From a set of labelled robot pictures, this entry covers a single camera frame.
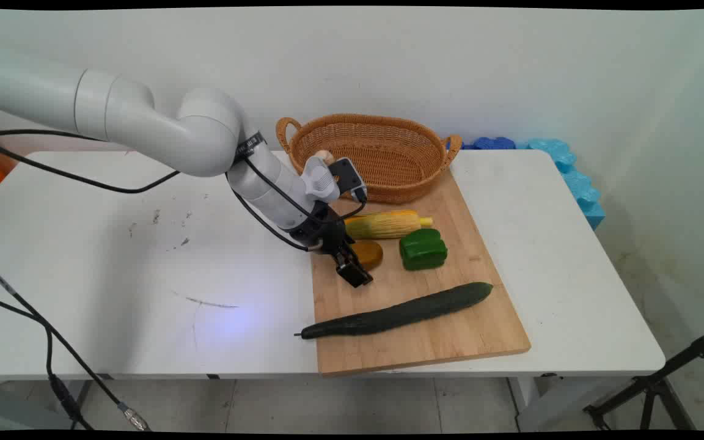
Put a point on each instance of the light blue foam block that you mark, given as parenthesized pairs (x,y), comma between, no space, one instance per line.
(578,183)

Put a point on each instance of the dark blue foam block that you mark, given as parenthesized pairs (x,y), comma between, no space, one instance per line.
(492,143)

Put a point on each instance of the wooden cutting board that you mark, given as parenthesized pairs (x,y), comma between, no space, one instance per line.
(450,342)

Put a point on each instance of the black tripod stand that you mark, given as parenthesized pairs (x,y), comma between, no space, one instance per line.
(654,382)

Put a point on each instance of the dark green cucumber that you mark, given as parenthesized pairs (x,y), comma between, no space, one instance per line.
(401,313)

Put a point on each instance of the yellow corn cob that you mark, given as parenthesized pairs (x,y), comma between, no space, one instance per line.
(388,225)

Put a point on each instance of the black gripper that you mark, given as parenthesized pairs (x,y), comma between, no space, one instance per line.
(321,233)

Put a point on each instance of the woven wicker basket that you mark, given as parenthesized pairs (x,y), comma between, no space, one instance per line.
(388,153)

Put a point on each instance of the white table leg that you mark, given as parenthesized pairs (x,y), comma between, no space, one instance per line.
(526,397)

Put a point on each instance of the beige round item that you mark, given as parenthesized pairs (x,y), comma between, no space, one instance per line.
(324,155)

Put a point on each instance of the green bell pepper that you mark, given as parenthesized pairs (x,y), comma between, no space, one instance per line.
(423,249)

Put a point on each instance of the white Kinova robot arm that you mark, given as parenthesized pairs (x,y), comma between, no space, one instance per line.
(193,140)

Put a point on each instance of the yellow brown pepper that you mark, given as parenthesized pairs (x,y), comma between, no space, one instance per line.
(373,254)

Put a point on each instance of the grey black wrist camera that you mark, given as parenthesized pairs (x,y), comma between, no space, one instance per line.
(343,177)

